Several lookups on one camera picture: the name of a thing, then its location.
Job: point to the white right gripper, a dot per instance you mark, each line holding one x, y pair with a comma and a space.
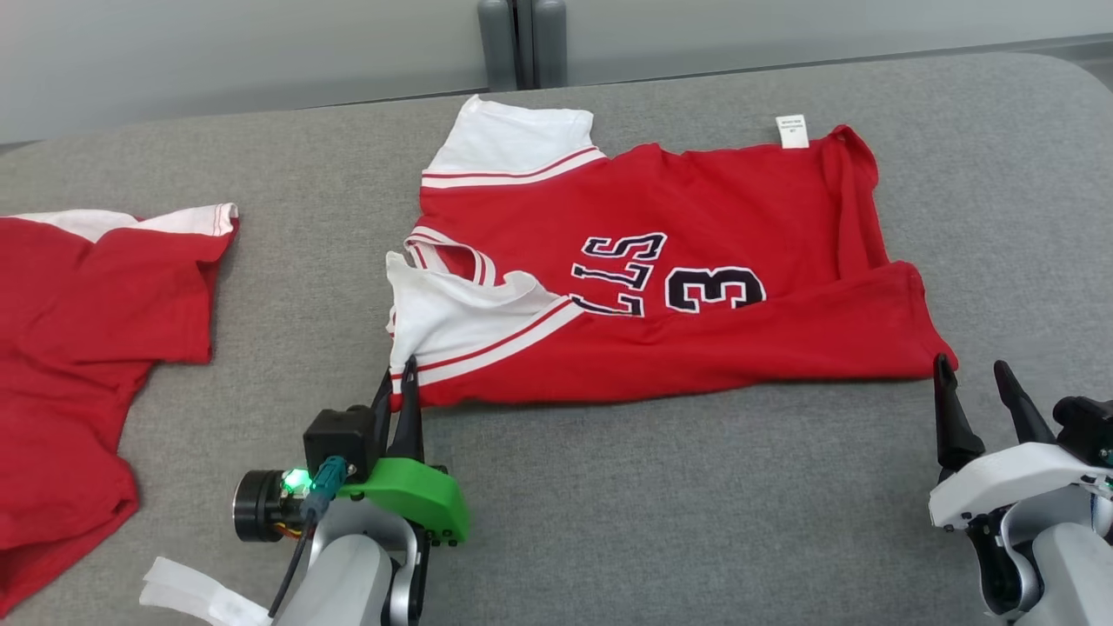
1000, 487

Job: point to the black cylindrical left gripper motor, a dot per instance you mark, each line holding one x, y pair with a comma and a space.
256, 506

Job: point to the grey cylindrical partition cap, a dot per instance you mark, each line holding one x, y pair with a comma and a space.
549, 43
497, 43

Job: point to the grey vertical partition frame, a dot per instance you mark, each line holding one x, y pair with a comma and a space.
524, 43

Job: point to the red shorts with white stripe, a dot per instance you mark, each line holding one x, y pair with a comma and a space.
78, 348

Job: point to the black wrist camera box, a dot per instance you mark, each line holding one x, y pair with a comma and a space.
1085, 426
339, 439

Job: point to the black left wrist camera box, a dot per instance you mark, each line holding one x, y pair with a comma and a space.
339, 439

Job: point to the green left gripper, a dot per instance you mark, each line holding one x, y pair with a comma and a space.
426, 500

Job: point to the red white basketball jersey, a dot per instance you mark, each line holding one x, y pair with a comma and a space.
696, 348

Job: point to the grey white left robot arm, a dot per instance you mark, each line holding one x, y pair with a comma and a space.
348, 574

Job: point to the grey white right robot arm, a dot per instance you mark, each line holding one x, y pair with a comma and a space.
1069, 574

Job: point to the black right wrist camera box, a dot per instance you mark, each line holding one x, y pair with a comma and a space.
1085, 426

